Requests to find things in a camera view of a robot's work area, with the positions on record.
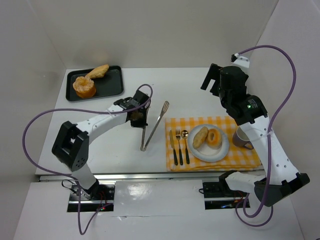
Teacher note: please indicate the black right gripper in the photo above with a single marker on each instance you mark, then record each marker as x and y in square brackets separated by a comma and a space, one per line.
[215, 81]

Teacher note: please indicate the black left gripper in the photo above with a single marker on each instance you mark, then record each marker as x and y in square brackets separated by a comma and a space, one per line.
[139, 120]

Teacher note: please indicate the metal serving tongs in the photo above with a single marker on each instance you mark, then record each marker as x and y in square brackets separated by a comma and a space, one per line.
[143, 145]

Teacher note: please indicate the small oval bread roll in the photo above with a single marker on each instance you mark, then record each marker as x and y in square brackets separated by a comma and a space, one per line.
[200, 137]

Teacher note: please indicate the orange ring donut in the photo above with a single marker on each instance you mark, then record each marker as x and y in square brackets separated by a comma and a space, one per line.
[214, 138]

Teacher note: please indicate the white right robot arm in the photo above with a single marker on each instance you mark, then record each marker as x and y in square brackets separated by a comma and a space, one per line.
[282, 177]

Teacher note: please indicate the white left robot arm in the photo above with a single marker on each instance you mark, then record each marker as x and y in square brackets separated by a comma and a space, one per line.
[71, 146]

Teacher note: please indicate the long bread roll on tray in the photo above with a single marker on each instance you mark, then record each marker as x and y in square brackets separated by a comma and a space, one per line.
[98, 72]

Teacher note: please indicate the round orange sugared bread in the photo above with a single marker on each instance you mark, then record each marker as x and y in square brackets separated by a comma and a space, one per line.
[84, 87]

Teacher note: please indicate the yellow checkered cloth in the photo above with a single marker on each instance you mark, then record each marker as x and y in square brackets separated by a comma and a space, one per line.
[237, 158]

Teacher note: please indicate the black baking tray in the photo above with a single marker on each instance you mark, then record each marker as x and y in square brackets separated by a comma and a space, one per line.
[111, 84]

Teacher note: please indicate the purple mug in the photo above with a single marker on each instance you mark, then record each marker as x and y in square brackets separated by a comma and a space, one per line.
[241, 140]

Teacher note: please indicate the white plate blue rim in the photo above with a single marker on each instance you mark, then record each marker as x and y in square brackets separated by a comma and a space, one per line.
[205, 152]

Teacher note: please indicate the black handled knife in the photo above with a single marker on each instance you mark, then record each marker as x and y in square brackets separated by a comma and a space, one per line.
[173, 147]

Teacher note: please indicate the black handled fork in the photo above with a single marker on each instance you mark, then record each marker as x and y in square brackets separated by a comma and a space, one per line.
[178, 137]

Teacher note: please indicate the gold spoon black handle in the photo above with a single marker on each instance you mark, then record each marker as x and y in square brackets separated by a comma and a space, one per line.
[184, 135]

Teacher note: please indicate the aluminium rail front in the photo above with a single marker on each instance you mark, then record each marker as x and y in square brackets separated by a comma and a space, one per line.
[158, 175]

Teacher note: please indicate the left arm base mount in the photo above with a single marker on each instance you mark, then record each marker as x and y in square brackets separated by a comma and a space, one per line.
[103, 199]

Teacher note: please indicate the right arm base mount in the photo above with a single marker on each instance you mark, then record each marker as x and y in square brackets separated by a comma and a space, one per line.
[217, 195]

